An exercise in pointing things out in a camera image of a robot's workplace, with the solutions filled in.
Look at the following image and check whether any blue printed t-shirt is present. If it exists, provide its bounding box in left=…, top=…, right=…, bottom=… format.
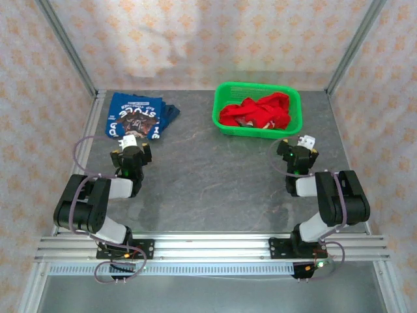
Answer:
left=104, top=92, right=169, bottom=141

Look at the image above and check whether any patterned fabric backdrop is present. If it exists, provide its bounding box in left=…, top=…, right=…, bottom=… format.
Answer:
left=0, top=0, right=417, bottom=313

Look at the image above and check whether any slotted grey cable duct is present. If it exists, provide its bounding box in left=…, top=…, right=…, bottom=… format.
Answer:
left=48, top=262, right=296, bottom=276

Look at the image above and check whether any aluminium frame post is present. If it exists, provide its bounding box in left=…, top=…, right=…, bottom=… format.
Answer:
left=325, top=0, right=387, bottom=95
left=35, top=0, right=98, bottom=97

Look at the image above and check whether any red t-shirt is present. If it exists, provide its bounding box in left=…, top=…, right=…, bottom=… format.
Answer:
left=218, top=92, right=292, bottom=130

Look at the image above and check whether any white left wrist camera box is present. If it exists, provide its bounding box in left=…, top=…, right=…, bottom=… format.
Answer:
left=117, top=136, right=139, bottom=151

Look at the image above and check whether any grey metal lower shelf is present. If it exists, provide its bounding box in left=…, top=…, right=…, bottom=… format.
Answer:
left=35, top=275, right=388, bottom=313

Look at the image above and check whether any green plastic basket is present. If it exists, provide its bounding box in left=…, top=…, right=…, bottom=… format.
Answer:
left=211, top=81, right=304, bottom=140

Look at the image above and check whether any aluminium table side rail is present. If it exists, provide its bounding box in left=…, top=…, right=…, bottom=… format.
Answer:
left=50, top=89, right=107, bottom=236
left=325, top=91, right=372, bottom=234

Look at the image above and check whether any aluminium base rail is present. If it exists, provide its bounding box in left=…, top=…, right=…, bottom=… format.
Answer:
left=34, top=233, right=390, bottom=261

